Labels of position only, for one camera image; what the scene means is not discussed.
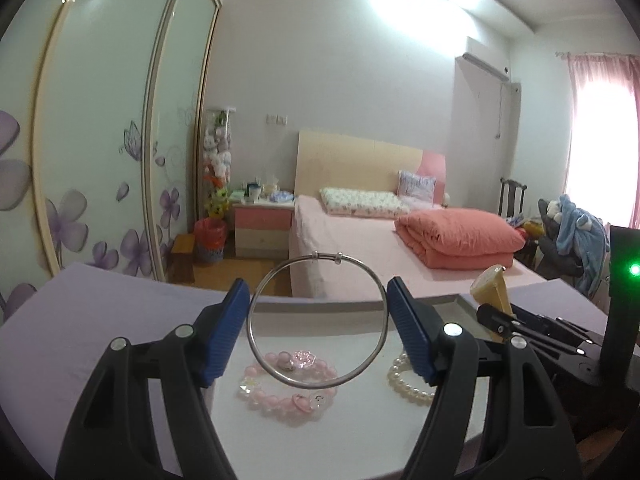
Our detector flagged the white air conditioner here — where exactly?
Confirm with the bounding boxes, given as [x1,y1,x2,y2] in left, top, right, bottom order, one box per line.
[462,51,511,81]

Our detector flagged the purple bed sheet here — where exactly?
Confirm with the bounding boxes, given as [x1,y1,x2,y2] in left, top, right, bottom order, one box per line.
[0,260,640,480]

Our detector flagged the pink and white nightstand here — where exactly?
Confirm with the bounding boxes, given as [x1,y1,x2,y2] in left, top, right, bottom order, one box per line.
[234,197,296,260]

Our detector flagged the pink bead bracelet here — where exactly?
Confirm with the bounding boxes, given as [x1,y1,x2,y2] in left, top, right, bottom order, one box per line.
[239,350,338,413]

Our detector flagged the small purple cushion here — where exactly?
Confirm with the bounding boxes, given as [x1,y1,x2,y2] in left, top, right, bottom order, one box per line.
[397,170,436,203]

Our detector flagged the grey cardboard tray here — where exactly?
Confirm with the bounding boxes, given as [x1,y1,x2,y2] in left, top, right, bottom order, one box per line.
[197,294,506,446]

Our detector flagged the white pearl bracelet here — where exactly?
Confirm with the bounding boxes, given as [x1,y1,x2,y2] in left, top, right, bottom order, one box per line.
[387,352,436,403]

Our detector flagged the beige and pink headboard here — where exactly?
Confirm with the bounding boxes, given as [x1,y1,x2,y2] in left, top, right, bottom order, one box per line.
[295,130,446,206]

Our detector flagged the pink bed mattress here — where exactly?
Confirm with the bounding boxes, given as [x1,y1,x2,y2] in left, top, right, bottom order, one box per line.
[290,195,546,301]

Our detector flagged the thin silver bangle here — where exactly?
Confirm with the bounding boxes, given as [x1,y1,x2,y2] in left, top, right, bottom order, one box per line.
[247,251,388,390]

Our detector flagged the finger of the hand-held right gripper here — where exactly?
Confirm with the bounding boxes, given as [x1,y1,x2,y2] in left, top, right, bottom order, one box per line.
[476,304,593,361]
[510,306,608,347]

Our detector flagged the floral print pillow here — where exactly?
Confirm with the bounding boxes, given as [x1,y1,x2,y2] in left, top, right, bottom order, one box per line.
[320,187,408,218]

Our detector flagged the clear tube of plush toys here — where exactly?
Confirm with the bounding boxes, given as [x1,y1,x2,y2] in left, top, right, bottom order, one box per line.
[202,107,236,221]

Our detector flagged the small wooden stool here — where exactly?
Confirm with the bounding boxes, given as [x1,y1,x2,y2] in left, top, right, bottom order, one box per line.
[170,234,197,283]

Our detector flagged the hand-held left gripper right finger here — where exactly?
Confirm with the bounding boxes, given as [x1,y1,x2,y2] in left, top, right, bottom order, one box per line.
[386,276,583,480]

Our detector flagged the blue plush garment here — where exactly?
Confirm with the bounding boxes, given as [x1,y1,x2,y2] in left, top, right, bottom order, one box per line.
[556,195,611,293]

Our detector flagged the pink curtain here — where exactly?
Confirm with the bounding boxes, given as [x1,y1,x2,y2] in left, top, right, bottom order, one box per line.
[567,52,640,231]

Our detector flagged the red waste bin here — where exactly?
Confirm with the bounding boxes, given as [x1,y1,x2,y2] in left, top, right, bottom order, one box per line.
[194,217,227,265]

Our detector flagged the folded pink quilt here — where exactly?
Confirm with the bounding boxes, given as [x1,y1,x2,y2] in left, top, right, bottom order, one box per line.
[395,208,526,268]

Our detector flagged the flower print sliding wardrobe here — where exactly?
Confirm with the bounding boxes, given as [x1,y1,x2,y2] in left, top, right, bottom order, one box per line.
[0,0,223,321]

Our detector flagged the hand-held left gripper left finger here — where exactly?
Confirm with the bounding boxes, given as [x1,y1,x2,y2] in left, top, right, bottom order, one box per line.
[55,277,251,480]

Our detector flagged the dark wooden chair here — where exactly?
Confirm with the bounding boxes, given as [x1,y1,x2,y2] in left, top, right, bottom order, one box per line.
[500,177,528,221]

